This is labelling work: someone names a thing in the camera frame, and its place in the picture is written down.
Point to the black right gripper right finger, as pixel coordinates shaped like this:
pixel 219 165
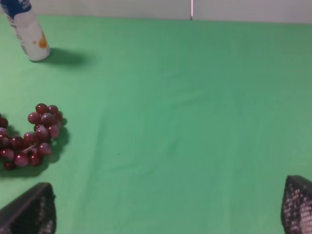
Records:
pixel 296 207

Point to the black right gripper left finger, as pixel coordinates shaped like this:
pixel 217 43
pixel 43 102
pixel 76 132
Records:
pixel 33 212

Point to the bunch of red grapes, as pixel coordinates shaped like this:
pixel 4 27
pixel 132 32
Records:
pixel 31 148

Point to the white bottle with blue cap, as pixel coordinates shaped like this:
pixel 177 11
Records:
pixel 28 31

